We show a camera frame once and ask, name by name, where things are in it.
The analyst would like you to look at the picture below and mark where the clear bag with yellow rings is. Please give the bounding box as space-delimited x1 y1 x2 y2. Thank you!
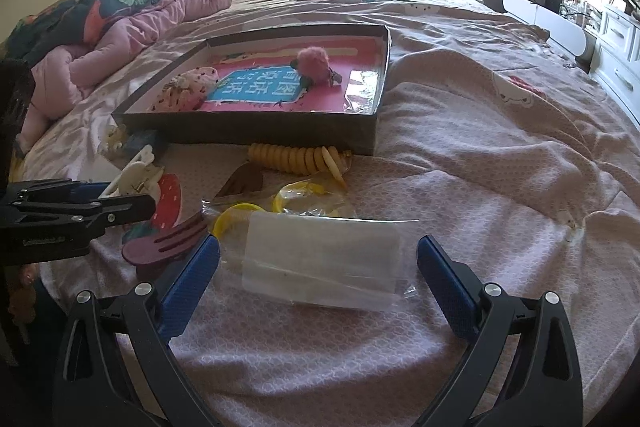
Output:
201 179 351 238

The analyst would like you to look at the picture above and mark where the dark red fork clip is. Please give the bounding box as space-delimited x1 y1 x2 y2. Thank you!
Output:
122 212 213 280

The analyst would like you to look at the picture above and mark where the pink printed bed sheet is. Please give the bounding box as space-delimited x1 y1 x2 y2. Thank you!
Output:
20 0 640 427

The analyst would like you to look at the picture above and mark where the frilly white pink hair accessory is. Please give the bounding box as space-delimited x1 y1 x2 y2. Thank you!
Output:
151 66 222 112

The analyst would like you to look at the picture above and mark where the brown comb hair clip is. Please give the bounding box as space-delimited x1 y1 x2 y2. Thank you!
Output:
215 162 265 200

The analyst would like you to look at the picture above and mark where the cream hair clip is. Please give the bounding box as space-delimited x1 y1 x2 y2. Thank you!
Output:
98 124 132 154

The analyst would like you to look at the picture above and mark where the beige ribbed hair clip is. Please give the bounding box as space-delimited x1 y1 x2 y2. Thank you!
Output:
248 143 352 190

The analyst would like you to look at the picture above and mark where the white claw hair clip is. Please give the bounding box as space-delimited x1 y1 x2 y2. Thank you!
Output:
97 144 166 208

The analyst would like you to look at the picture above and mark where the clear packet with white card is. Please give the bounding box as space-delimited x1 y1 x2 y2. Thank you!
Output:
220 211 421 312

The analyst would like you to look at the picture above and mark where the pink fuzzy hair clip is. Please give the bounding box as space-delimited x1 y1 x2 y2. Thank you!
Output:
292 48 343 86

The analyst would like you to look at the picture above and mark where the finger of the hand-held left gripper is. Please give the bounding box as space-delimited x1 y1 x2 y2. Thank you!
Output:
10 194 157 229
20 179 118 204

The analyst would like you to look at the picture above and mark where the dark floral blanket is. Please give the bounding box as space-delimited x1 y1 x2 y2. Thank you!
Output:
7 0 166 68

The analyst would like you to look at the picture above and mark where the grey box with pink inside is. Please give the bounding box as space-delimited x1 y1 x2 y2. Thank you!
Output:
111 24 391 156

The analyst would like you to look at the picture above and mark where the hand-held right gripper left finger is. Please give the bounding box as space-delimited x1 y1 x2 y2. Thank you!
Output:
52 234 236 427

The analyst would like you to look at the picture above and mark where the white drawer cabinet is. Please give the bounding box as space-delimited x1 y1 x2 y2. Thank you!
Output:
590 2 640 128

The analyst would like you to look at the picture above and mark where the pink comforter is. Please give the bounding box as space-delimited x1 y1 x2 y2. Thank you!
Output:
15 0 233 152

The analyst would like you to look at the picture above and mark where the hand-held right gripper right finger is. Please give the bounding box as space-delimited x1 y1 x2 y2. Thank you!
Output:
416 234 583 427

